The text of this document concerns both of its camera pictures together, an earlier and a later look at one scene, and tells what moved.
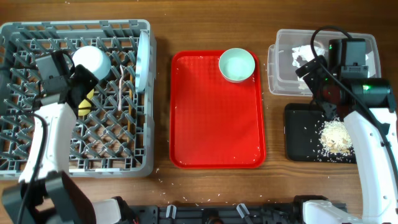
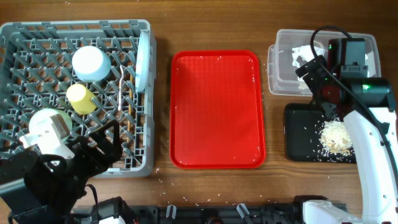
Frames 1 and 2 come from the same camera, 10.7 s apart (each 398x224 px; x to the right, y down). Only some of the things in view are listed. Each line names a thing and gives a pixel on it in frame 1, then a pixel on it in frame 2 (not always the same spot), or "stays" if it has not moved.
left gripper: x=91 y=78 to x=85 y=150
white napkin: x=302 y=54 stays
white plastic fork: x=120 y=89 stays
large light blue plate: x=143 y=63 stays
